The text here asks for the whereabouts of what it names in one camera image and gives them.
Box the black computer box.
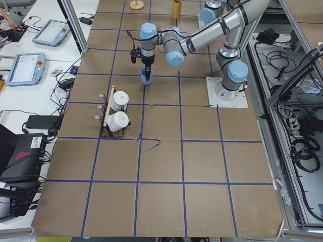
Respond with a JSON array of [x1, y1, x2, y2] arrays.
[[1, 125, 47, 188]]

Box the teach pendant near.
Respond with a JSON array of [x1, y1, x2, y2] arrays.
[[6, 52, 46, 86]]

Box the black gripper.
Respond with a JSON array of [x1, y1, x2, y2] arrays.
[[130, 47, 154, 80]]

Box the wooden mug tree stand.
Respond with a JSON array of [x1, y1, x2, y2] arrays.
[[129, 0, 144, 10]]

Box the light blue plastic cup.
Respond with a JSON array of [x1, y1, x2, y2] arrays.
[[140, 68, 153, 85]]

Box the teach pendant far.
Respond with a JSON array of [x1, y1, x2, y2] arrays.
[[32, 19, 70, 47]]

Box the white mug near rack end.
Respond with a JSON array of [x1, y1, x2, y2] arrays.
[[107, 111, 129, 132]]

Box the teach pendant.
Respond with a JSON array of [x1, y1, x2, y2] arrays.
[[32, 19, 70, 47], [6, 52, 46, 86]]

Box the aluminium frame post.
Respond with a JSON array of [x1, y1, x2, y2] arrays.
[[57, 0, 88, 53]]

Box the black wire mug rack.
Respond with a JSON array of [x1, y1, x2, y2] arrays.
[[94, 91, 131, 138]]

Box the remote control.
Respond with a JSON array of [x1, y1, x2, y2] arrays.
[[50, 67, 63, 77]]

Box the wooden rack handle rod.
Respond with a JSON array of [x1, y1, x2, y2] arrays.
[[103, 85, 116, 127]]

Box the white mug far rack side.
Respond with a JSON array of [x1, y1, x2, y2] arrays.
[[111, 91, 129, 111]]

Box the bamboo chopstick holder cup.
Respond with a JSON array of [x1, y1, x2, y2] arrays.
[[171, 0, 182, 19]]

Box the black power adapter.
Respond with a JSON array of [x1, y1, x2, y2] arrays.
[[25, 115, 59, 130]]

